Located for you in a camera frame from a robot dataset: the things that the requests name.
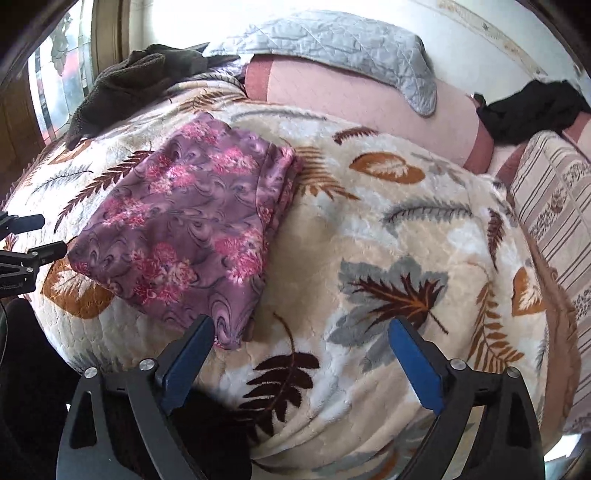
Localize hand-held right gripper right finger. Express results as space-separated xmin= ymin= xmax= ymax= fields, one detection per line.
xmin=389 ymin=316 xmax=546 ymax=480

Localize brown fleece jacket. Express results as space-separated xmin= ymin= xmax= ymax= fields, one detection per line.
xmin=65 ymin=42 xmax=241 ymax=151

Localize black cloth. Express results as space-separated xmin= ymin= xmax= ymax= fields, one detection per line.
xmin=473 ymin=79 xmax=591 ymax=146

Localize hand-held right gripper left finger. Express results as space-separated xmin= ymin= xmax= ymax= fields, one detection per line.
xmin=55 ymin=315 xmax=216 ymax=480

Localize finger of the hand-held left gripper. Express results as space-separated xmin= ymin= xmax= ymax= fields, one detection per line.
xmin=25 ymin=241 xmax=69 ymax=269
xmin=0 ymin=213 xmax=46 ymax=235

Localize wooden window frame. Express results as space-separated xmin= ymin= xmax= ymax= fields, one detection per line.
xmin=0 ymin=0 xmax=134 ymax=199

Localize pink pillow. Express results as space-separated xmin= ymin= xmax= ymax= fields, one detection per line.
xmin=242 ymin=54 xmax=497 ymax=174

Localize pink floral pants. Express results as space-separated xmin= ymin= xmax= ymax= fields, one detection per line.
xmin=67 ymin=113 xmax=303 ymax=350

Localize leaf printed blanket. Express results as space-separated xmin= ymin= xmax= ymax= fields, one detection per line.
xmin=0 ymin=76 xmax=583 ymax=480

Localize stained glass window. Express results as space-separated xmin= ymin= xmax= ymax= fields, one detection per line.
xmin=28 ymin=0 xmax=100 ymax=144

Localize striped beige cushion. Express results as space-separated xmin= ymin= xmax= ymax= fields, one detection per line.
xmin=492 ymin=129 xmax=591 ymax=435

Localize dark cloth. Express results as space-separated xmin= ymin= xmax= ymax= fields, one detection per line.
xmin=0 ymin=298 xmax=252 ymax=480

